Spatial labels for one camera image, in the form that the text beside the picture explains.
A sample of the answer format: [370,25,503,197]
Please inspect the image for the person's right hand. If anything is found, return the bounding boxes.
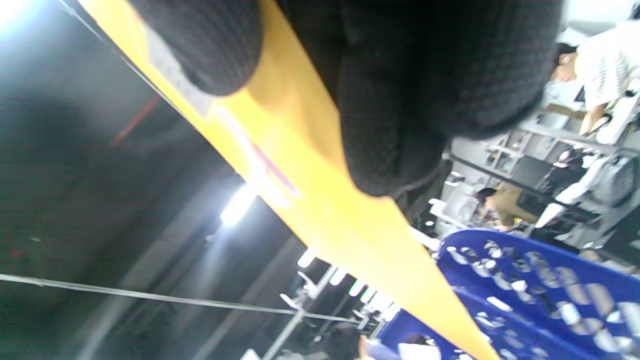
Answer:
[127,0,565,198]

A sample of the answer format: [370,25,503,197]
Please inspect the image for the orange L-shaped folder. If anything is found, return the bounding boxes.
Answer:
[77,0,501,360]

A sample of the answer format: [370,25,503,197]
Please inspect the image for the pink sticky note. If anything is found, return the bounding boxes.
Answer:
[215,107,302,208]

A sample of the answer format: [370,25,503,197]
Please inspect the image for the blue plastic file rack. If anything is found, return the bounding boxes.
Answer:
[375,229,640,360]

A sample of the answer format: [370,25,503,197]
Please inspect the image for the white paper label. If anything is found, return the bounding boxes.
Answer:
[144,25,217,117]

